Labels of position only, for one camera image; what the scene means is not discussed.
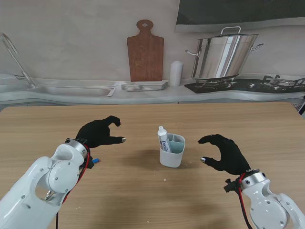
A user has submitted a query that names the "large steel stock pot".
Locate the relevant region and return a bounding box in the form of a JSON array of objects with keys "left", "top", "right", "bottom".
[{"left": 185, "top": 27, "right": 264, "bottom": 81}]

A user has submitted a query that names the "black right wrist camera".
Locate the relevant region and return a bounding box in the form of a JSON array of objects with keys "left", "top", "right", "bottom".
[{"left": 223, "top": 178, "right": 240, "bottom": 193}]

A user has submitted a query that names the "white divided toothbrush holder cup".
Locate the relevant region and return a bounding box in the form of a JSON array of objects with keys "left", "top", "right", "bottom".
[{"left": 159, "top": 133, "right": 186, "bottom": 168}]

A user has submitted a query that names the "stack of white plates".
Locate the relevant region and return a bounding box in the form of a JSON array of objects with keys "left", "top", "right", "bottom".
[{"left": 120, "top": 80, "right": 169, "bottom": 92}]

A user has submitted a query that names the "steel kitchen sink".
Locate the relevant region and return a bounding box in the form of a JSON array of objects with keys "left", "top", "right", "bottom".
[{"left": 35, "top": 80, "right": 119, "bottom": 98}]

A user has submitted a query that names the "brown wooden cutting board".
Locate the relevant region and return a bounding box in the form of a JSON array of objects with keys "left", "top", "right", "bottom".
[{"left": 126, "top": 20, "right": 164, "bottom": 83}]

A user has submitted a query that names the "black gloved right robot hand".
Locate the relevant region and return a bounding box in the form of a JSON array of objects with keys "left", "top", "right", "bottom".
[{"left": 198, "top": 134, "right": 251, "bottom": 177}]

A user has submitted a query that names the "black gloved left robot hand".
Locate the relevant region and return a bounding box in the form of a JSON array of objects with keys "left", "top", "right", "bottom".
[{"left": 75, "top": 115, "right": 126, "bottom": 149}]

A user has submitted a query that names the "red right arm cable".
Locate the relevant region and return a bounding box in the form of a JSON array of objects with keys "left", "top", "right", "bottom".
[{"left": 238, "top": 173, "right": 253, "bottom": 229}]

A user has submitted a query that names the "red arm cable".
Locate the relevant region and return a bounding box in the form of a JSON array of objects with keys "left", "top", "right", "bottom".
[
  {"left": 238, "top": 173, "right": 253, "bottom": 229},
  {"left": 54, "top": 147, "right": 92, "bottom": 229}
]

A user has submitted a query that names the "grey perforated metal panel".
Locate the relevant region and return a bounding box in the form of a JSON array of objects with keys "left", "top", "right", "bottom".
[{"left": 292, "top": 95, "right": 305, "bottom": 118}]

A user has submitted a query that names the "chrome kitchen faucet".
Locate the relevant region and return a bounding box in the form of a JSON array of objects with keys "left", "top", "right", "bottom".
[{"left": 0, "top": 32, "right": 36, "bottom": 88}]

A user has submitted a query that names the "black gas stove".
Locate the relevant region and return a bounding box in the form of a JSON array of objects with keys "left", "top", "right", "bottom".
[{"left": 184, "top": 75, "right": 305, "bottom": 95}]

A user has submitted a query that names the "white toothpaste tube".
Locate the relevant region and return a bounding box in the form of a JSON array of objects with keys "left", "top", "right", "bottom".
[{"left": 157, "top": 126, "right": 173, "bottom": 153}]

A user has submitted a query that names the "white cylindrical canister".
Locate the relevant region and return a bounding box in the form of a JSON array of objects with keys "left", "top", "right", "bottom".
[{"left": 169, "top": 61, "right": 184, "bottom": 87}]

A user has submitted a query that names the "dark range hood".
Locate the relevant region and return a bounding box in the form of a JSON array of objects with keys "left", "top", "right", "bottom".
[{"left": 175, "top": 0, "right": 305, "bottom": 33}]

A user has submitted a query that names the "red left arm cable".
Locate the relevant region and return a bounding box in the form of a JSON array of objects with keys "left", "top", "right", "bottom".
[{"left": 54, "top": 147, "right": 92, "bottom": 229}]

